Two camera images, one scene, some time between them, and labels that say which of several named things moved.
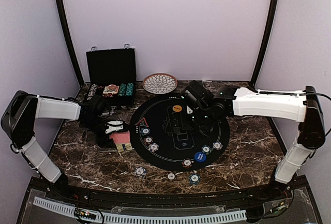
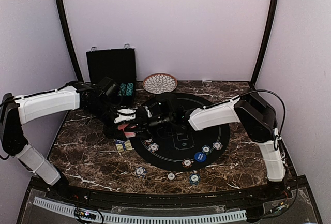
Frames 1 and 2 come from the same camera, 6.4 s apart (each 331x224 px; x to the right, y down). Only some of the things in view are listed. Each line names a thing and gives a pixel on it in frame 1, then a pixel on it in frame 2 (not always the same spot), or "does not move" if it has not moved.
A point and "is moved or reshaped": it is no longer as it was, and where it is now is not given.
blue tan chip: (153, 147) does not move
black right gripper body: (199, 122) → (150, 127)
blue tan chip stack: (140, 172) does not move
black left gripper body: (102, 141) → (110, 131)
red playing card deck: (120, 137) is moved or reshaped
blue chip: (206, 149) does not move
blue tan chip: (217, 145) does not move
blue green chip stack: (194, 178) does not move
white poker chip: (170, 176) does not move
